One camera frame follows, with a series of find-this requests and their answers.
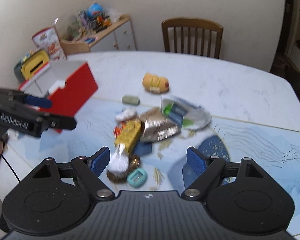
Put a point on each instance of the silver foil snack packet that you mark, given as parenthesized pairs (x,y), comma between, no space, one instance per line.
(156,126)

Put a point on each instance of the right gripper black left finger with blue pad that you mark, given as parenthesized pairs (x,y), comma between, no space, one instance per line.
(88,170)

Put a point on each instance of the brown wooden chair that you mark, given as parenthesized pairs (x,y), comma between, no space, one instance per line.
(194,36)

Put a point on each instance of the yellow cardboard box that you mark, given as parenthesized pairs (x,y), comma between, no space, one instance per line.
(130,135)

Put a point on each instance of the blue globe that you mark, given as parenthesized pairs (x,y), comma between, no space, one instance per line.
(95,10)

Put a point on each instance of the teal pencil sharpener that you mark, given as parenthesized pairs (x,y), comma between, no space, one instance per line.
(137,178)

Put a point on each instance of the orange red rubber keychain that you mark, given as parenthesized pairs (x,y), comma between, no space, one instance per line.
(119,128)

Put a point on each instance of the wooden white cabinet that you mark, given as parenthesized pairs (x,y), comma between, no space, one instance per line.
(118,36)

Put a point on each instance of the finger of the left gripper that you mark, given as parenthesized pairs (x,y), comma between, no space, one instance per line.
(56,121)
(37,101)

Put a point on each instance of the gold brown scrunchie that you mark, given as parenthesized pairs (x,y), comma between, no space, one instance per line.
(133,163)

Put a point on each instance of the grey green soap bar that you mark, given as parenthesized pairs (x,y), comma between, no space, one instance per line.
(130,100)

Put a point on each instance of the orange capybara squishy toy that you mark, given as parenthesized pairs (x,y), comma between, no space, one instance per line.
(155,84)

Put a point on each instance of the red white snack bag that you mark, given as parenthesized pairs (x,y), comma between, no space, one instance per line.
(48,40)

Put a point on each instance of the red white cardboard box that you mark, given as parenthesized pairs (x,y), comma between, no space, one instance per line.
(68,84)

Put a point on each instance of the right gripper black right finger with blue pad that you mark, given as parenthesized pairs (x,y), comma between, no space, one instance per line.
(208,170)

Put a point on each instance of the silver white foil sachet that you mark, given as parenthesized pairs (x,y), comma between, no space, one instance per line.
(119,160)

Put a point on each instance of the white blue tissue pack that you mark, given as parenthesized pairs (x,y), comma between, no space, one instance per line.
(185,114)

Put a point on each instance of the blue patterned table mat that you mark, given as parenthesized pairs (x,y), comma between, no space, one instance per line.
(276,150)

